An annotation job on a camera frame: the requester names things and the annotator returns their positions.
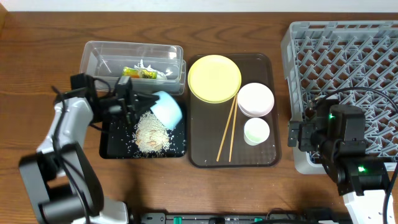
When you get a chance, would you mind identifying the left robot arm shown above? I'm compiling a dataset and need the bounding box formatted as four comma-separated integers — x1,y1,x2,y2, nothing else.
19,73,159,223

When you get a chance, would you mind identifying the white green cup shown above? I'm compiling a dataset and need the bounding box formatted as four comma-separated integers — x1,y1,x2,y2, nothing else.
244,118,271,146

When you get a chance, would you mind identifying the pink shallow bowl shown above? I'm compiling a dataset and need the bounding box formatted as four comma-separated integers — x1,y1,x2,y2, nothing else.
237,83,275,118

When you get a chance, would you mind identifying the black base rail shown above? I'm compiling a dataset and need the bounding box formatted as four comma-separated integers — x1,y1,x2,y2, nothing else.
61,208,354,224

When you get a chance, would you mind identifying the yellow green snack wrapper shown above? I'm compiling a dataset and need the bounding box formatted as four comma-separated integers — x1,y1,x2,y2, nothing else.
122,67,157,79

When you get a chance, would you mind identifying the light blue bowl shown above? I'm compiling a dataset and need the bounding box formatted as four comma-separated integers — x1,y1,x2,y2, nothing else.
150,91,183,130

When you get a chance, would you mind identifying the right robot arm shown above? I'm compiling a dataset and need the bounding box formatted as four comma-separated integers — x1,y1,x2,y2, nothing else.
288,100,397,223

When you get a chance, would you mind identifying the right wooden chopstick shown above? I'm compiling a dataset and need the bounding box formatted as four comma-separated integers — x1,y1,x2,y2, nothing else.
229,95,238,162

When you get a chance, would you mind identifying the yellow round plate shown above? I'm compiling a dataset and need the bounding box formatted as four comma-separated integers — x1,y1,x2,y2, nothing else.
188,55,242,103

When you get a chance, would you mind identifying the clear plastic waste bin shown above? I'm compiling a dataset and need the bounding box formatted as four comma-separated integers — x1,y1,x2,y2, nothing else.
80,41,186,95

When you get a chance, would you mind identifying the grey dishwasher rack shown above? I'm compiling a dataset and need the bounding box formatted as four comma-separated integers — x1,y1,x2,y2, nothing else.
281,21,397,171

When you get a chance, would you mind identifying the brown serving tray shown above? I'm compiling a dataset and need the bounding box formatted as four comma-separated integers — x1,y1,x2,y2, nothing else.
187,52,282,169

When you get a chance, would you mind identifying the rice food waste pile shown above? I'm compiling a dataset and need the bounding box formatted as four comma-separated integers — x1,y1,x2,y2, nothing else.
125,111,187,159

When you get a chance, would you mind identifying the white plastic bag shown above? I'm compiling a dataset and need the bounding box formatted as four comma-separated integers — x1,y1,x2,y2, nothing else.
133,59,173,80

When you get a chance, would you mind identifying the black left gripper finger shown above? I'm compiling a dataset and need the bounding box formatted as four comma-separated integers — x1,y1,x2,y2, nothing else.
134,93,160,106
133,104,154,121

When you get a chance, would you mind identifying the black waste tray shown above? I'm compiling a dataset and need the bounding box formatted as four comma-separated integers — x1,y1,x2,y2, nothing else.
99,98,187,159

